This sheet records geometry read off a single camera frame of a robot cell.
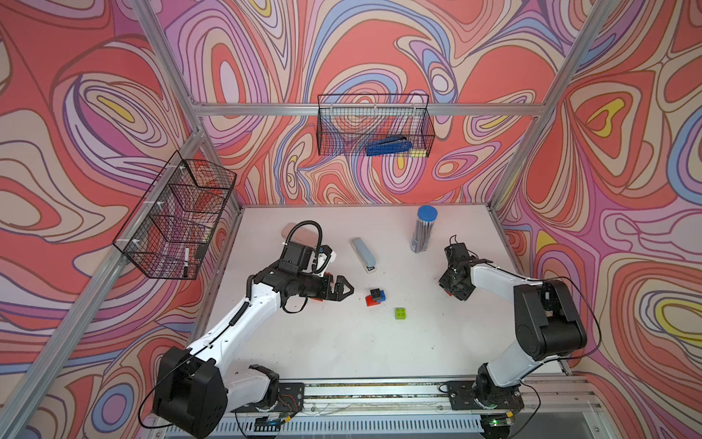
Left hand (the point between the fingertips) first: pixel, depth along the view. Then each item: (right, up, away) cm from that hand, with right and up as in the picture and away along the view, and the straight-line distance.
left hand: (344, 290), depth 78 cm
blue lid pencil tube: (+28, +22, +13) cm, 38 cm away
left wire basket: (-48, +16, -4) cm, 51 cm away
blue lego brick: (+12, -4, +13) cm, 18 cm away
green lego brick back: (+18, -10, +10) cm, 23 cm away
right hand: (+37, -5, +16) cm, 41 cm away
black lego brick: (+10, -4, +11) cm, 15 cm away
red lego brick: (+8, -7, +13) cm, 17 cm away
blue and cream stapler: (+7, +8, +24) cm, 26 cm away
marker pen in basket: (-43, +9, -5) cm, 44 cm away
